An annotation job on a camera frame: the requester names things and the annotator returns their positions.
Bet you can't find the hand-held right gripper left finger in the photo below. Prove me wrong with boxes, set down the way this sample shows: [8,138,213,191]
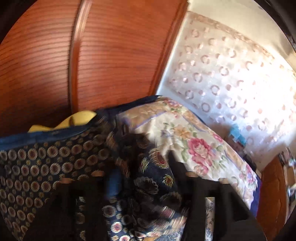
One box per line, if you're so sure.
[23,169,126,241]

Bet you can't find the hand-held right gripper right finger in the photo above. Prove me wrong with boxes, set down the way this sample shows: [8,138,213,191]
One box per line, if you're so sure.
[166,151,269,241]

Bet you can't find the navy circle-patterned garment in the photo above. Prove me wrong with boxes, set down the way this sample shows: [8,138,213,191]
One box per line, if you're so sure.
[0,113,188,241]

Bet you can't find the white blue floral sheet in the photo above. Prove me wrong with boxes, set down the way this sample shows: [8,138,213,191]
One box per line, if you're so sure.
[159,197,216,241]

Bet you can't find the floral quilt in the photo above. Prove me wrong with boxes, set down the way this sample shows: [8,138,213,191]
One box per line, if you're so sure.
[116,97,258,209]

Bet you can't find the dark blue bed sheet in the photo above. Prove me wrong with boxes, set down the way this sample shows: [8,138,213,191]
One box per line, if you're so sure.
[247,171,263,219]

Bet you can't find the teal box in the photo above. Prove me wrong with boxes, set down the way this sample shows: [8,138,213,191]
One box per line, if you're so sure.
[229,125,245,143]

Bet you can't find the yellow plush toy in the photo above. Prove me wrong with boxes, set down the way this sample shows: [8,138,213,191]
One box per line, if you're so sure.
[28,111,97,133]

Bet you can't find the long wooden low cabinet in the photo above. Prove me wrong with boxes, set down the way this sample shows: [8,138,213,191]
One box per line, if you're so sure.
[259,148,296,230]

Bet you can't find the circle-patterned sheer wall curtain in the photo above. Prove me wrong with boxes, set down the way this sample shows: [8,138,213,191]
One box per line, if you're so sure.
[157,10,296,172]

